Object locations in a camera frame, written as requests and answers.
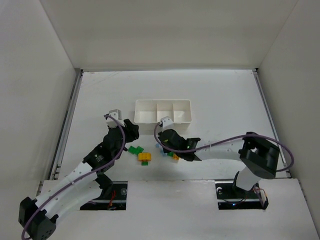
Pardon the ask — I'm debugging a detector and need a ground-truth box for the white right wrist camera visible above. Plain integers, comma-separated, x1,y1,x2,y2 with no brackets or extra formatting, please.
160,116,174,132

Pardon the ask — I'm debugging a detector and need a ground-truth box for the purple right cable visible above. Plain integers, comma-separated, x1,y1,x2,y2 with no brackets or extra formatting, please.
153,121,293,174

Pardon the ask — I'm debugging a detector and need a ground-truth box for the yellow rounded lego brick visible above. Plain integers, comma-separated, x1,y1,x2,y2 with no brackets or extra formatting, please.
137,152,152,162

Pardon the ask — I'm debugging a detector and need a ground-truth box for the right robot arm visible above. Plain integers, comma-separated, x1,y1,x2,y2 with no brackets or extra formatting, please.
157,129,280,191

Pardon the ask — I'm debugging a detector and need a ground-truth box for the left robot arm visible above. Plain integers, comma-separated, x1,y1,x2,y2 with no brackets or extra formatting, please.
18,119,139,240

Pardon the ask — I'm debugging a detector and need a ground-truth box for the right aluminium rail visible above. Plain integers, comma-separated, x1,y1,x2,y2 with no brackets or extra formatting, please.
252,68,288,167

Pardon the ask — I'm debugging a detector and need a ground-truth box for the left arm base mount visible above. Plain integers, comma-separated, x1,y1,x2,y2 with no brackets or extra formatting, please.
80,175,128,211

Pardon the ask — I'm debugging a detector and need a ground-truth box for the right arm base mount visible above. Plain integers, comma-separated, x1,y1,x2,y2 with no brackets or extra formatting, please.
215,172,269,210

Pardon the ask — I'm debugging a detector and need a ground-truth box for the aluminium rail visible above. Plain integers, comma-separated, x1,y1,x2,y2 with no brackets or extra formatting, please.
36,68,84,196
252,68,288,167

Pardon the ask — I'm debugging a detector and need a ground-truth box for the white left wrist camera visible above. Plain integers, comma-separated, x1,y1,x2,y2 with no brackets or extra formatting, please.
104,109,124,129

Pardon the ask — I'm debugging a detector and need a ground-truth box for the white three-compartment tray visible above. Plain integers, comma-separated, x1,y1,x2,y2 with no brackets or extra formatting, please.
134,99,192,129

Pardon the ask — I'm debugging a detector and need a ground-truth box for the yellow black striped lego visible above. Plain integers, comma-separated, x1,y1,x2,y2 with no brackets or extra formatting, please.
172,154,180,161

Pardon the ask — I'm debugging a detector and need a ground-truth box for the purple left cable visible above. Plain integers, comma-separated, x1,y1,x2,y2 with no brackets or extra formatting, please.
20,113,126,240

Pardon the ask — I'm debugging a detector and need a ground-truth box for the small green lego brick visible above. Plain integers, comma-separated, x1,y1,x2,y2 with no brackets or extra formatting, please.
141,161,149,166

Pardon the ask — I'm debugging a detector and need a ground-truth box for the purple cable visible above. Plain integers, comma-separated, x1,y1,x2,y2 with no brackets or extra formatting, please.
153,121,293,174
20,113,126,240

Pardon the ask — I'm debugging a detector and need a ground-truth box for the left aluminium rail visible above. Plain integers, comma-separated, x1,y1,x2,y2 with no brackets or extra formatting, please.
36,68,84,196

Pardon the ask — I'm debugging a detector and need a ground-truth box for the green curved lego brick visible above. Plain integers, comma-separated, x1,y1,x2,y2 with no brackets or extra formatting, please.
133,146,144,155
128,146,136,155

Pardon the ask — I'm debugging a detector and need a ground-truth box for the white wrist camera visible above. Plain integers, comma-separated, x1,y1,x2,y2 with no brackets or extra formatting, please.
104,109,124,129
160,116,174,132

